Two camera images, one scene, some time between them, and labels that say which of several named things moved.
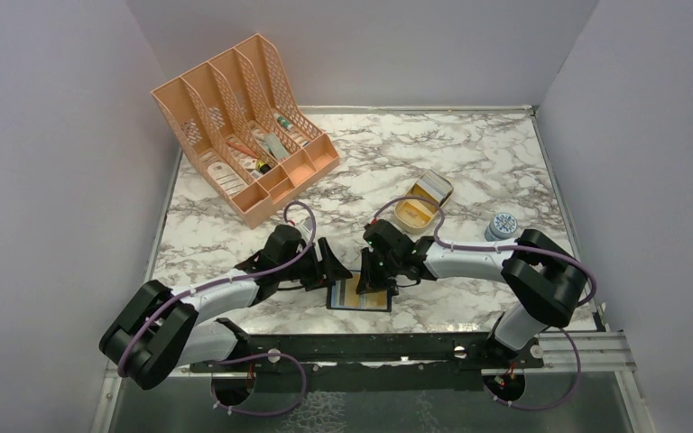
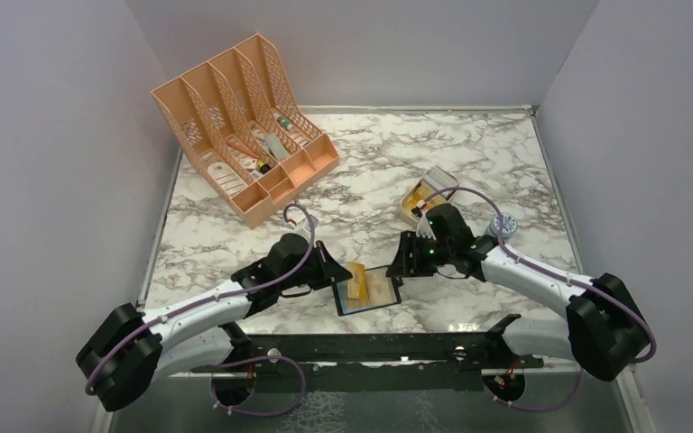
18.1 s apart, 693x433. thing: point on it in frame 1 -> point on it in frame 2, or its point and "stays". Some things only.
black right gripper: (369, 282) -> (404, 264)
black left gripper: (328, 270) stays
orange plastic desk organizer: (250, 133) stays
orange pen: (242, 149) stays
